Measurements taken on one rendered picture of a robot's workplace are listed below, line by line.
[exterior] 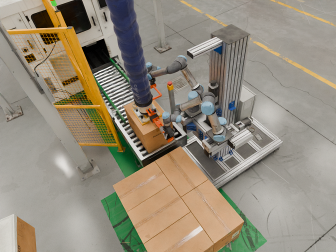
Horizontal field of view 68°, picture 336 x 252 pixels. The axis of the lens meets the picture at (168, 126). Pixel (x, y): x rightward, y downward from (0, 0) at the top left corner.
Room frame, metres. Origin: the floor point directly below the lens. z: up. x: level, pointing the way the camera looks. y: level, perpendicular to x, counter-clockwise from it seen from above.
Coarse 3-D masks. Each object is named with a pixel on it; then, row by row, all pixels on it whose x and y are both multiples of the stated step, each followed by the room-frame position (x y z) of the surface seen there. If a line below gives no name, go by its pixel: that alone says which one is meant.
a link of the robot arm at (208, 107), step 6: (204, 96) 1.64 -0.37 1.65; (210, 96) 1.62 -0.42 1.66; (204, 102) 1.56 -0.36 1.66; (210, 102) 1.55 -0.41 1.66; (204, 108) 1.52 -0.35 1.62; (210, 108) 1.50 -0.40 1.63; (210, 114) 1.51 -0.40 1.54; (216, 114) 1.55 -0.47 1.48; (210, 120) 1.53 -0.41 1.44; (216, 120) 1.52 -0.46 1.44; (216, 126) 1.51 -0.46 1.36; (222, 126) 1.55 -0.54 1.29; (216, 132) 1.50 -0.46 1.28; (222, 132) 1.49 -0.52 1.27; (216, 138) 1.48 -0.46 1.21; (222, 138) 1.46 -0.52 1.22
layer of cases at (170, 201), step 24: (144, 168) 1.68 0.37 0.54; (168, 168) 1.62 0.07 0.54; (192, 168) 1.57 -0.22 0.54; (120, 192) 1.40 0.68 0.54; (144, 192) 1.35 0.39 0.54; (168, 192) 1.31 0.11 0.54; (192, 192) 1.26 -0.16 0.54; (216, 192) 1.21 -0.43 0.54; (144, 216) 1.07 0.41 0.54; (168, 216) 1.03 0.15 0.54; (192, 216) 0.99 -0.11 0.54; (216, 216) 0.95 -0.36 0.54; (144, 240) 0.82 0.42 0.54; (168, 240) 0.79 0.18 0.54; (192, 240) 0.75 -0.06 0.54; (216, 240) 0.71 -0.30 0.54
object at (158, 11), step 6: (156, 0) 5.15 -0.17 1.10; (156, 6) 5.14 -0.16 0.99; (156, 12) 5.15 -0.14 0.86; (156, 18) 5.19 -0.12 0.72; (162, 18) 5.19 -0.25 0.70; (156, 24) 5.22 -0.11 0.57; (162, 24) 5.18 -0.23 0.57; (162, 30) 5.17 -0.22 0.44; (162, 36) 5.16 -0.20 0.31; (162, 42) 5.15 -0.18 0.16; (0, 96) 3.70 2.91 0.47; (0, 102) 3.67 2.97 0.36; (6, 102) 3.71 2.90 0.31
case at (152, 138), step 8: (128, 104) 2.45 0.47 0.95; (128, 112) 2.30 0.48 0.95; (128, 120) 2.41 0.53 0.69; (136, 120) 2.14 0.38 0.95; (160, 120) 2.07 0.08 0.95; (136, 128) 2.11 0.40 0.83; (144, 128) 1.99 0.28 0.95; (152, 128) 1.97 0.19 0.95; (144, 136) 1.89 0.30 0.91; (152, 136) 1.93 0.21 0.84; (160, 136) 1.97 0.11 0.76; (144, 144) 1.95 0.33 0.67; (152, 144) 1.92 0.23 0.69; (160, 144) 1.96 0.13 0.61
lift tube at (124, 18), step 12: (108, 0) 2.17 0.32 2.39; (120, 0) 2.14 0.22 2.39; (132, 0) 2.20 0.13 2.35; (120, 12) 2.13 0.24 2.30; (132, 12) 2.18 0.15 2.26; (120, 24) 2.13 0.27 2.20; (132, 24) 2.16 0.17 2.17; (120, 36) 2.14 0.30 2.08; (132, 36) 2.14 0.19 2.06; (120, 48) 2.17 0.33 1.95; (132, 48) 2.13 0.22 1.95; (132, 60) 2.13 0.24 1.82; (144, 60) 2.21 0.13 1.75; (132, 72) 2.13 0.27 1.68; (144, 72) 2.18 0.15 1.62
